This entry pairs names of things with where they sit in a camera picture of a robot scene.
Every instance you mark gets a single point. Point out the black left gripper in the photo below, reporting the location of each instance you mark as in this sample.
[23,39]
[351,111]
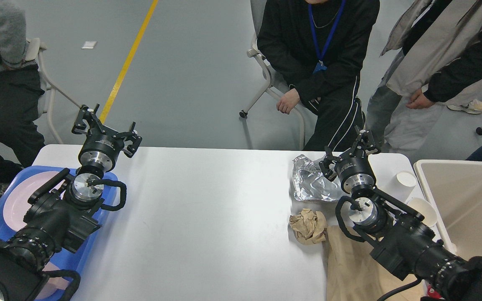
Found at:
[100,149]

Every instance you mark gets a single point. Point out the standing person grey trousers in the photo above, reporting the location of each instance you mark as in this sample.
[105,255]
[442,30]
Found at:
[474,107]

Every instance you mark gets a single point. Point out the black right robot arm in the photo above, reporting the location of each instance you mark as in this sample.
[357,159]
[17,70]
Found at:
[401,242]

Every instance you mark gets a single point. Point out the person in grey sweater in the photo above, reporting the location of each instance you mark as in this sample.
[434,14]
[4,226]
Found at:
[20,90]

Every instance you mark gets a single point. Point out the crumpled brown paper ball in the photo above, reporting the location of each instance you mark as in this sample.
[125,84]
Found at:
[309,226]

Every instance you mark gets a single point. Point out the pink mug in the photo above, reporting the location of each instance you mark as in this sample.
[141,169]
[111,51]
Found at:
[53,284]

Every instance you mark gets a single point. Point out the blue plastic tray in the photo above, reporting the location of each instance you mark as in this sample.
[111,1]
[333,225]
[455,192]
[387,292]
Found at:
[64,259]

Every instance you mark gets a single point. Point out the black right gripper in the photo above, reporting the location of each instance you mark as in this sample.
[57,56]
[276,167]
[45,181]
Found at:
[352,168]

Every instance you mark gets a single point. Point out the white office chair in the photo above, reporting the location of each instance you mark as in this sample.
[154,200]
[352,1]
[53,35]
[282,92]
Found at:
[274,84]

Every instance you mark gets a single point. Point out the pink plate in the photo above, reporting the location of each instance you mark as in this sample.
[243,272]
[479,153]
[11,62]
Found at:
[16,204]

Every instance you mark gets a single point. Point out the person in black tracksuit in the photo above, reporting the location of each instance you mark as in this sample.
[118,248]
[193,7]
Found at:
[318,47]

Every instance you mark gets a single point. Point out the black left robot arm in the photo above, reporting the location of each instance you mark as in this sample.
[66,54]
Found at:
[62,211]

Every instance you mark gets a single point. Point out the white paper scrap on floor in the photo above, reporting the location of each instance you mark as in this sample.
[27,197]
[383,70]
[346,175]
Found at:
[89,45]

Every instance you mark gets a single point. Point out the beige plastic bin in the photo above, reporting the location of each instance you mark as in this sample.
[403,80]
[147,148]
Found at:
[454,188]

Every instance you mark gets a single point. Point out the left white chair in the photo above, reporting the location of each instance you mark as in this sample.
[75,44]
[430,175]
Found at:
[46,103]

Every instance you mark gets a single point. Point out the white paper cup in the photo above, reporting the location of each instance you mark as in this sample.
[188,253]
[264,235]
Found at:
[401,185]
[426,209]

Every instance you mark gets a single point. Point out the person in beige coat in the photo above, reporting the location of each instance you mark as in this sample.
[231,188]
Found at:
[439,61]

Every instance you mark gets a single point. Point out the crumpled aluminium foil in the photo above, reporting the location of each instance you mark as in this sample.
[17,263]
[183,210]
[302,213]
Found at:
[309,183]

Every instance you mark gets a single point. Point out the brown paper bag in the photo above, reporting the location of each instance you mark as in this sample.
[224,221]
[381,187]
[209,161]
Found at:
[353,275]

